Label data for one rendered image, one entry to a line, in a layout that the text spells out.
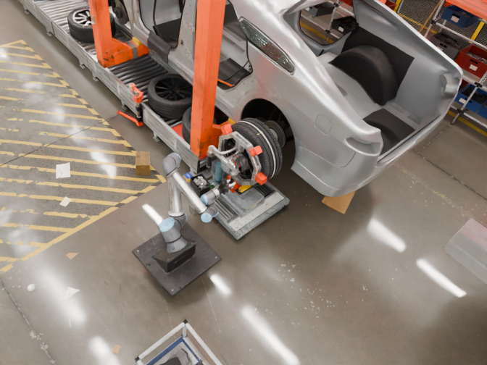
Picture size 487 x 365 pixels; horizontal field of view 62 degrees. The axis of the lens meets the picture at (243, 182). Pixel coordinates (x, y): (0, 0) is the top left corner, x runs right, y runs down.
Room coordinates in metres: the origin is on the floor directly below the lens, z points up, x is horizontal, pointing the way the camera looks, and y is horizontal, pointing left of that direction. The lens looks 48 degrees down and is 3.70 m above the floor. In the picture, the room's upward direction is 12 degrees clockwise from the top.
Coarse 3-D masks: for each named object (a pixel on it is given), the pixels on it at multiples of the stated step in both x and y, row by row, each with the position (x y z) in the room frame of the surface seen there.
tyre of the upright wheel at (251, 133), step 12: (252, 120) 3.08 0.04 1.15; (240, 132) 2.92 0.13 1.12; (252, 132) 2.89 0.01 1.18; (264, 132) 2.93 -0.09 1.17; (252, 144) 2.81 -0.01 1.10; (264, 144) 2.81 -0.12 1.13; (276, 144) 2.88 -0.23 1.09; (264, 156) 2.72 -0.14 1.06; (276, 156) 2.81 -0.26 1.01; (264, 168) 2.69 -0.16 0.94; (276, 168) 2.78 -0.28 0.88
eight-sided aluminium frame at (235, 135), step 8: (224, 136) 2.93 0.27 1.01; (232, 136) 2.86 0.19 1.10; (240, 136) 2.86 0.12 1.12; (224, 144) 2.98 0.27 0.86; (248, 144) 2.77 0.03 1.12; (248, 152) 2.73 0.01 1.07; (256, 160) 2.71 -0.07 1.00; (256, 168) 2.64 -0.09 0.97; (240, 176) 2.82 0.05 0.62; (240, 184) 2.73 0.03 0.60; (248, 184) 2.67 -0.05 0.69
